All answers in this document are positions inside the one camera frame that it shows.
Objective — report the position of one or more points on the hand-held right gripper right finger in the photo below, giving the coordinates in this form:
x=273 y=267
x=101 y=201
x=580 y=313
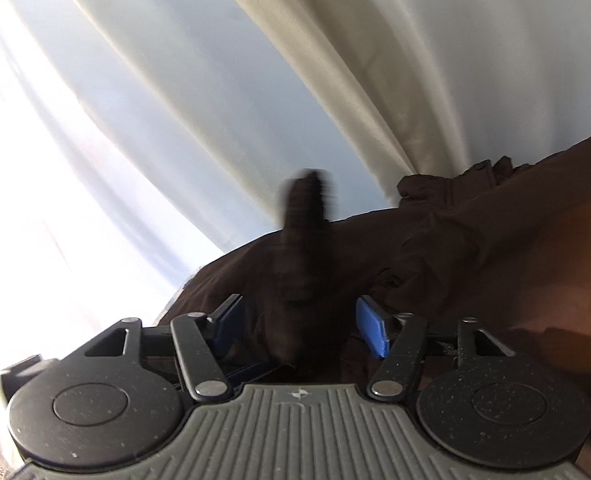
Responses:
x=371 y=325

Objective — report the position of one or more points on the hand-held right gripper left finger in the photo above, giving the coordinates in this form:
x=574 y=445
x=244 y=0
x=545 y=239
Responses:
x=229 y=321

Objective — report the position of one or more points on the brown pillow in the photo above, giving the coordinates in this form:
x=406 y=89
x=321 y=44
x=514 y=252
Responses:
x=450 y=240

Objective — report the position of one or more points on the white sheer curtain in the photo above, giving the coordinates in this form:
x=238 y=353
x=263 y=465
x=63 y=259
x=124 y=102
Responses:
x=175 y=90

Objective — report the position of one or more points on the cream curtain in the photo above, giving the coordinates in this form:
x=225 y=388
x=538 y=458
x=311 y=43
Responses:
x=425 y=35

